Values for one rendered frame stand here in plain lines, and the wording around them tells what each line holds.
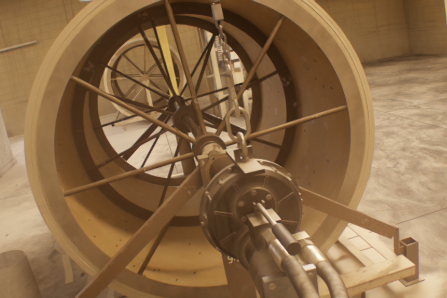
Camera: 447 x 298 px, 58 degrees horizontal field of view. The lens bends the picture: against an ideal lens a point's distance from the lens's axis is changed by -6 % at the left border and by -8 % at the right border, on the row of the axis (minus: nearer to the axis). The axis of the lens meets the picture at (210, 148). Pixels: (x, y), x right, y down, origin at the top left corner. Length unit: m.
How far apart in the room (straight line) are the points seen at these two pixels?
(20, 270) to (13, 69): 10.16
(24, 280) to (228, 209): 1.93
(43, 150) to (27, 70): 10.60
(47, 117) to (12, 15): 10.81
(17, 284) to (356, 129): 2.16
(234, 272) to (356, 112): 0.96
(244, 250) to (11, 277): 1.89
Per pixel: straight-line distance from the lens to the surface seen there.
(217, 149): 1.86
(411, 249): 2.40
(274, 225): 0.96
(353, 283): 2.18
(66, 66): 1.93
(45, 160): 2.01
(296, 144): 3.08
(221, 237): 1.19
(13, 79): 12.68
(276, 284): 0.97
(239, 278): 2.00
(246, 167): 1.10
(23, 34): 12.59
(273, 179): 1.16
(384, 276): 2.22
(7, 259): 3.10
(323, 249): 2.32
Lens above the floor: 1.40
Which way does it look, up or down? 14 degrees down
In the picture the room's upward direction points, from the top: 11 degrees counter-clockwise
